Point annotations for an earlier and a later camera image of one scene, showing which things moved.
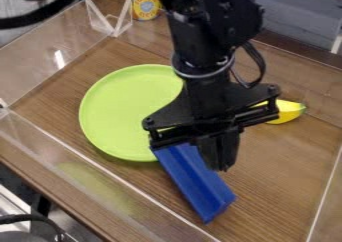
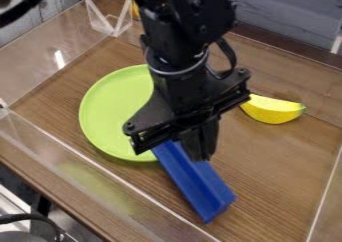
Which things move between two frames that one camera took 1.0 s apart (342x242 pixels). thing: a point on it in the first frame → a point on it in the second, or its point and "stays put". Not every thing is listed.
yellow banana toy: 290,111 stays put
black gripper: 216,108 → 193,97
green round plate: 118,99 stays put
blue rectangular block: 204,185 stays put
